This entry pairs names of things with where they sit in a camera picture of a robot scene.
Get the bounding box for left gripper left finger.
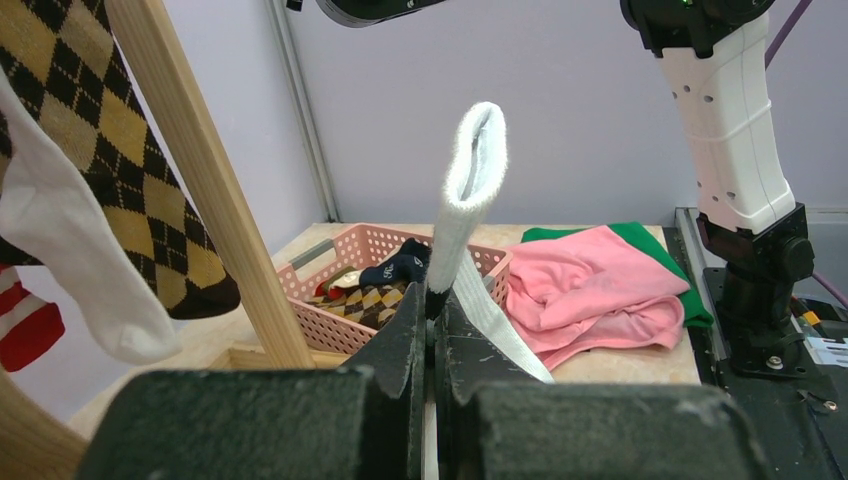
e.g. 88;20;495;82
76;284;425;479

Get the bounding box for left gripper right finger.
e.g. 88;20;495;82
434;298;772;479

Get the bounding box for red white striped sock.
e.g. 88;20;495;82
1;265;65;372

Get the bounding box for white sock black stripes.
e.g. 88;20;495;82
1;78;181;365

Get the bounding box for brown argyle sock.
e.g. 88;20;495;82
1;1;241;320

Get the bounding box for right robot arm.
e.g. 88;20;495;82
418;1;816;382

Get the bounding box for brown argyle socks in basket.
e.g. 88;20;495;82
306;282;408;330

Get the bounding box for pink laundry basket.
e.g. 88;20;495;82
275;223;515;356

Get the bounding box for pink cloth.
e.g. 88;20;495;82
506;226;689;370

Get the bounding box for navy sock in basket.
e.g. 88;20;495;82
359;238;431;287

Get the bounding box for green cloth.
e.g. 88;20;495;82
521;222;714;328

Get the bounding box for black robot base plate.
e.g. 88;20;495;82
662;208;848;480

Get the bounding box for wooden drying rack frame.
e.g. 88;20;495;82
1;1;331;479

